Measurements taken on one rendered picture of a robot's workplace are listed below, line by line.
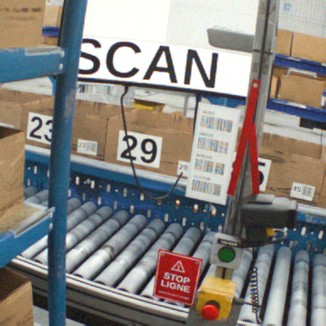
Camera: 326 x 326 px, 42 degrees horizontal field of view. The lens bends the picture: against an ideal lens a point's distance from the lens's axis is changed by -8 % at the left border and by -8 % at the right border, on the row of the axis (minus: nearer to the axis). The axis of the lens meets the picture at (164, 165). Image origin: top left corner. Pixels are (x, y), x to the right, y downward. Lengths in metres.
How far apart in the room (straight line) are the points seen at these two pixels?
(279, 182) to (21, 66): 1.20
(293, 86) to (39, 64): 5.37
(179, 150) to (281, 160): 0.35
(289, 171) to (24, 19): 1.18
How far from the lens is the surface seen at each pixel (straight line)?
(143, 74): 0.98
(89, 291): 1.15
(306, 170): 1.53
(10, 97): 2.23
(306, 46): 6.01
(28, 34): 0.51
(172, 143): 1.57
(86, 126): 1.69
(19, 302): 0.60
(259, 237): 0.91
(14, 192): 0.56
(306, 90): 5.76
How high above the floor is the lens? 1.37
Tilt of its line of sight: 16 degrees down
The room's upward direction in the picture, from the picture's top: 7 degrees clockwise
